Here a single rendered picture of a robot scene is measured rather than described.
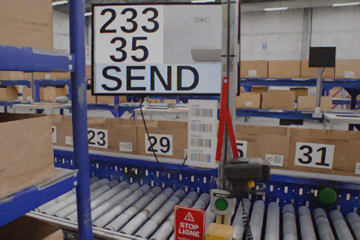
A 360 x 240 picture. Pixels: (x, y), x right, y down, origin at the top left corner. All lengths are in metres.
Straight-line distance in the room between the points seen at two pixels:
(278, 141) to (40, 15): 1.18
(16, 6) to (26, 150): 0.21
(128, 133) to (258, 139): 0.70
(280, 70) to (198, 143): 5.15
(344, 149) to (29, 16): 1.32
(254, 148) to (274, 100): 4.28
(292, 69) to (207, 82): 5.06
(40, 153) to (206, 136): 0.50
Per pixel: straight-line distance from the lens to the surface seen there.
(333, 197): 1.44
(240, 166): 0.78
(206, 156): 0.86
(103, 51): 0.97
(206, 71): 0.94
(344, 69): 6.03
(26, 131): 0.48
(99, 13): 1.00
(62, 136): 1.92
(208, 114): 0.83
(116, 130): 1.67
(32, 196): 0.46
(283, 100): 5.68
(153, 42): 0.95
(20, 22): 0.47
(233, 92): 0.82
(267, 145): 1.44
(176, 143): 1.53
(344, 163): 1.48
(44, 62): 0.46
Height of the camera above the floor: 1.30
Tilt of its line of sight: 8 degrees down
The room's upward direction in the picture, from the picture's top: straight up
